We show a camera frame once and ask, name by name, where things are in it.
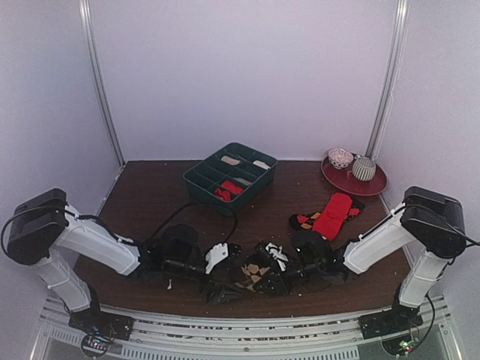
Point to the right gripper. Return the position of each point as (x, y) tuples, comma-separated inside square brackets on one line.
[(274, 276)]

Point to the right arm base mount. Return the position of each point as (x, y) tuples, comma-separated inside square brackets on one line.
[(396, 324)]

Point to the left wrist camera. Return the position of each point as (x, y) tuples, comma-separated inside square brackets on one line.
[(180, 243)]

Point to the aluminium post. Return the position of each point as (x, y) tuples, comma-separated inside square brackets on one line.
[(391, 74), (99, 87)]

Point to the green compartment tray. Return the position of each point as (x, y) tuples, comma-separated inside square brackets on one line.
[(203, 178)]

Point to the beige cloth in tray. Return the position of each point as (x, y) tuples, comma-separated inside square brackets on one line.
[(230, 160)]

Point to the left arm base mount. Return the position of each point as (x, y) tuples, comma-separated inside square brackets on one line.
[(101, 330)]

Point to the red round plate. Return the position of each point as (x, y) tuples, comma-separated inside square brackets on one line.
[(343, 180)]

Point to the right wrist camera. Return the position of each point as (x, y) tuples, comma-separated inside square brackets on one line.
[(311, 247)]

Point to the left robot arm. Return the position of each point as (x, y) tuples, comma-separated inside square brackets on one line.
[(40, 226)]

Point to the red snowflake sock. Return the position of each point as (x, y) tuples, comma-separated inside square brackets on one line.
[(222, 194)]

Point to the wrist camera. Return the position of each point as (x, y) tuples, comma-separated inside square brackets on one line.
[(180, 243), (311, 247)]

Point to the black red argyle sock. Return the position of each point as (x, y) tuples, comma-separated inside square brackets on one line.
[(306, 221)]

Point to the cream cloth in tray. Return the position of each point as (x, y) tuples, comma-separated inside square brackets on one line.
[(243, 181)]

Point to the white cloth in tray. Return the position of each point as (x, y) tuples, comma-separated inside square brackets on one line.
[(261, 164)]

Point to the aluminium front rail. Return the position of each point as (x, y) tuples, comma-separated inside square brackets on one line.
[(339, 336)]

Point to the striped ceramic cup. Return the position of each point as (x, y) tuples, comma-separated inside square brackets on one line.
[(363, 168)]

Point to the white patterned bowl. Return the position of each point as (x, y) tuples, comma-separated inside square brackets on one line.
[(340, 158)]

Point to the left aluminium post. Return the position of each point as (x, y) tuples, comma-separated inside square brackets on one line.
[(99, 87)]

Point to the right aluminium post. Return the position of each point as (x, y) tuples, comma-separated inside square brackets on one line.
[(391, 74)]

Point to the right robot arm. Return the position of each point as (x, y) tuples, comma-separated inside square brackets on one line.
[(432, 219)]

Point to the brown argyle sock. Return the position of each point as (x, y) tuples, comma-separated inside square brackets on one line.
[(249, 275)]

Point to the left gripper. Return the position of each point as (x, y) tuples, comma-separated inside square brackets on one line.
[(217, 295)]

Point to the red cloth in tray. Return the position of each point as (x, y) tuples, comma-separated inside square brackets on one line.
[(232, 188)]

